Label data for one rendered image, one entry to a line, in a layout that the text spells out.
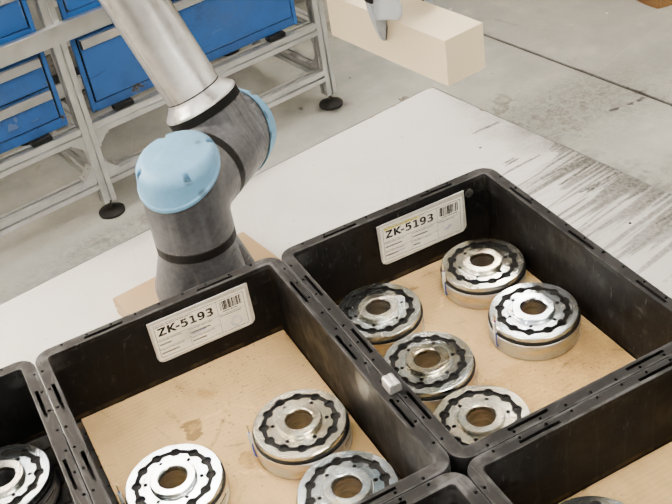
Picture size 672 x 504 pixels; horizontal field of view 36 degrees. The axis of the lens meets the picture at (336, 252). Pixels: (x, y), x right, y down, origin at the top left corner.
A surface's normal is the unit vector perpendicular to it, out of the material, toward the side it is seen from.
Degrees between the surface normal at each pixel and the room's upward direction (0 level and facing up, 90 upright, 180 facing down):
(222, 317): 90
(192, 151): 7
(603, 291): 90
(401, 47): 90
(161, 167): 6
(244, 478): 0
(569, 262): 90
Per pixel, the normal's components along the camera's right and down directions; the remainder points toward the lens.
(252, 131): 0.79, -0.22
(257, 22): 0.59, 0.40
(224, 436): -0.15, -0.80
